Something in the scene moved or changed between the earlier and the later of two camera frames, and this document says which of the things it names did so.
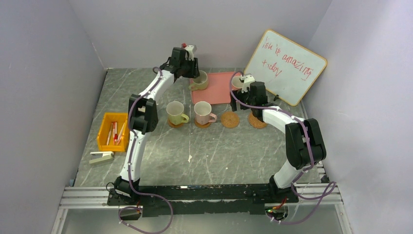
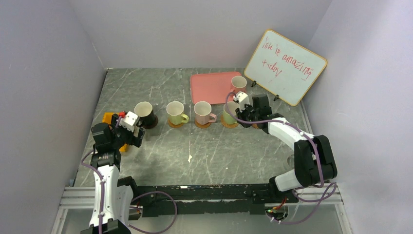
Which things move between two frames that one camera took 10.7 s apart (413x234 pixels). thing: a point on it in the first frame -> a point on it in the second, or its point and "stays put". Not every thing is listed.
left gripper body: x=190 y=68 -> x=125 y=134
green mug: x=175 y=109 stays put
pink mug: x=202 y=110 stays put
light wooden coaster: x=171 y=124 stays put
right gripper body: x=244 y=95 -> x=246 y=112
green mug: x=199 y=83 -> x=228 y=117
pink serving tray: x=217 y=91 stays put
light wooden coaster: x=204 y=126 stays put
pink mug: x=236 y=83 stays put
